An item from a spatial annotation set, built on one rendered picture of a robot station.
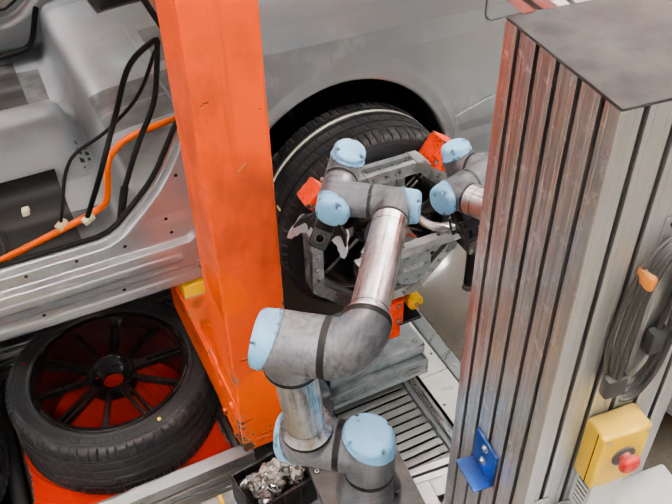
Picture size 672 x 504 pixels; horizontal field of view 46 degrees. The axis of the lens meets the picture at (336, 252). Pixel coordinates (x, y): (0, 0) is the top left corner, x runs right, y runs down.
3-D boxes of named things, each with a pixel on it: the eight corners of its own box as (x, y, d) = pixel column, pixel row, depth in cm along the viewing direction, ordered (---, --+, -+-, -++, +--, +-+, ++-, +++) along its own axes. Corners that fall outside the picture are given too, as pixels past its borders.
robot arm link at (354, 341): (384, 364, 135) (424, 174, 167) (321, 355, 136) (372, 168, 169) (384, 402, 143) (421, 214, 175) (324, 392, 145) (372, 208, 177)
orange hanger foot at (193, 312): (218, 290, 283) (206, 214, 261) (276, 394, 248) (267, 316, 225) (173, 306, 278) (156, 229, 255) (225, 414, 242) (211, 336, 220)
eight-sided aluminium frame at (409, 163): (446, 266, 282) (459, 135, 247) (456, 277, 278) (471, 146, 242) (306, 316, 265) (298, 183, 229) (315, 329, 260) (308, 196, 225)
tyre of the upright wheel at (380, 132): (356, 60, 244) (214, 215, 255) (394, 95, 228) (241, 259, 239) (458, 162, 291) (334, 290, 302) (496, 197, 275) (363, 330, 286)
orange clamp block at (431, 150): (431, 160, 249) (447, 135, 246) (444, 173, 244) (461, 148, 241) (416, 154, 245) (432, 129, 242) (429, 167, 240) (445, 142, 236)
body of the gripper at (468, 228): (451, 236, 216) (442, 199, 209) (476, 221, 218) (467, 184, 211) (469, 247, 210) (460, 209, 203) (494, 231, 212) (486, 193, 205)
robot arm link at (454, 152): (457, 155, 194) (432, 149, 200) (466, 192, 200) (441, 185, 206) (478, 139, 197) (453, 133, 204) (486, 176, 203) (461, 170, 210)
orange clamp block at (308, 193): (330, 187, 237) (310, 175, 231) (342, 201, 232) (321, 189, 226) (315, 205, 239) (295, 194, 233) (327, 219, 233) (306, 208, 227)
